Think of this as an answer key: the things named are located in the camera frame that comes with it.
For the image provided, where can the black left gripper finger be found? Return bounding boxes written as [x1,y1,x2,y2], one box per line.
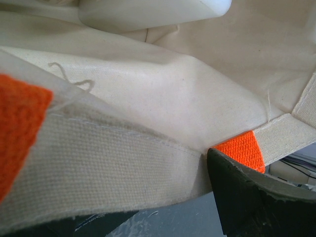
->
[207,149,316,237]

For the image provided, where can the canvas bag orange handles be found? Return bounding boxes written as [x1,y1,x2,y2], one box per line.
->
[0,0,316,236]

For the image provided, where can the white square bottle dark cap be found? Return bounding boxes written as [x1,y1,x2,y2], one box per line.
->
[79,0,232,33]

